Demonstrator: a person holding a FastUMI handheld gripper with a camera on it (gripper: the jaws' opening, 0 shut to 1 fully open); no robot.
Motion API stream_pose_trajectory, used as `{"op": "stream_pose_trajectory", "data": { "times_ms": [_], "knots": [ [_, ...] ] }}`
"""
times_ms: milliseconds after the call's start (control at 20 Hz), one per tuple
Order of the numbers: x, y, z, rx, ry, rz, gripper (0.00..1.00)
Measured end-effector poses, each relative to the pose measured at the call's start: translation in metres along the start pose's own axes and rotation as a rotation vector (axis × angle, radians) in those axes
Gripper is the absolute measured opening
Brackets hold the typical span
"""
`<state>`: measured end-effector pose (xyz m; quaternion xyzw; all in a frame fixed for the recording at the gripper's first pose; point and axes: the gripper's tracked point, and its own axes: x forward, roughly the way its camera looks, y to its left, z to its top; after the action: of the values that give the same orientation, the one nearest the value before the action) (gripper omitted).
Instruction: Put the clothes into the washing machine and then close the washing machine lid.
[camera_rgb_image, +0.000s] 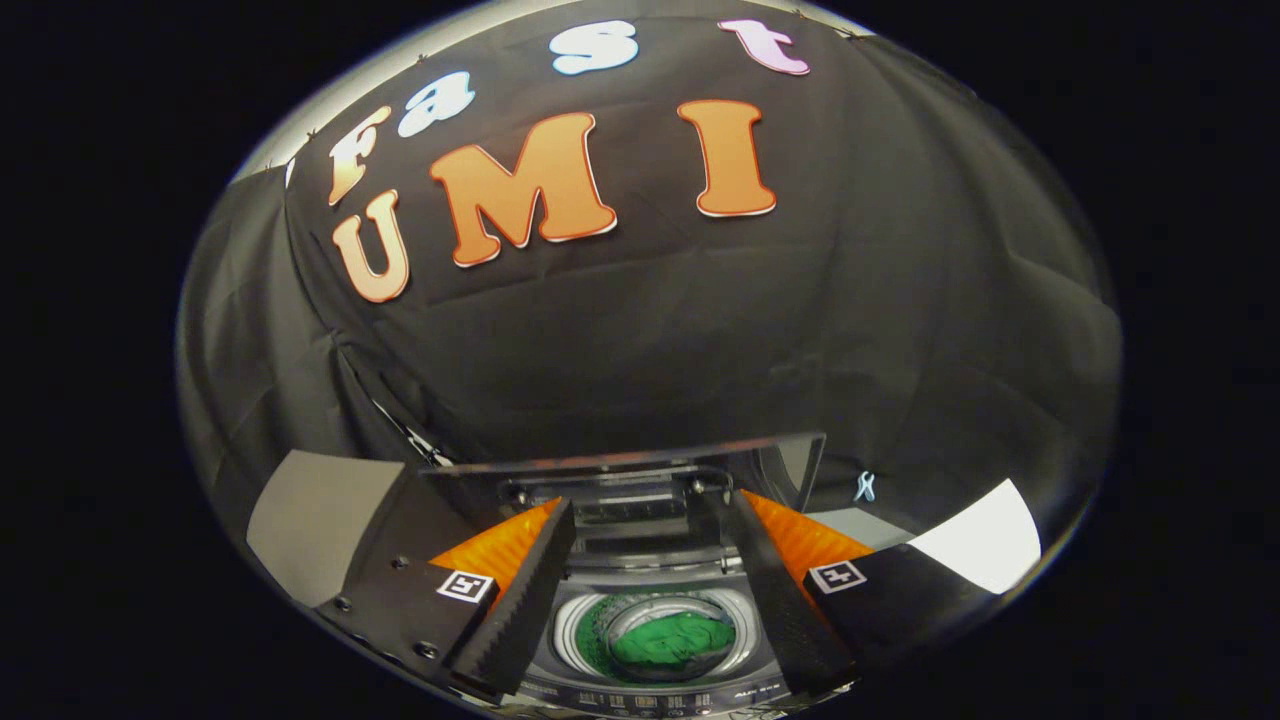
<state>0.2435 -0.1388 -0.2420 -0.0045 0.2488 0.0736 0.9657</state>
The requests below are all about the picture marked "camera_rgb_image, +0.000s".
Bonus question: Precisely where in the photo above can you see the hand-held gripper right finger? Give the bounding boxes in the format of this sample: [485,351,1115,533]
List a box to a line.
[728,488,1013,701]

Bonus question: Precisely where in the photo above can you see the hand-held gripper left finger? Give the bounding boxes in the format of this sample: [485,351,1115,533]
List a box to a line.
[290,498,578,709]

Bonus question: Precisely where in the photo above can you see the green shirt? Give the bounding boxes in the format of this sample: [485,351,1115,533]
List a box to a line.
[604,610,738,673]

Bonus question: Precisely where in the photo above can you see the grey washing machine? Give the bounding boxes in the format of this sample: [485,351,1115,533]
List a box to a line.
[500,545,861,719]

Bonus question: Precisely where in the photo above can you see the white flat board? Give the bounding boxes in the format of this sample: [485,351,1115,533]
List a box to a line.
[907,479,1042,595]

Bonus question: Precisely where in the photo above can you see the grey flat platform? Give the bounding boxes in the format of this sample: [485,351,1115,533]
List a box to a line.
[246,450,407,609]

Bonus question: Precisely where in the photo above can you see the black backdrop cloth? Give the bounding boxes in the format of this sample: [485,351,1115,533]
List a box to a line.
[178,5,1123,601]

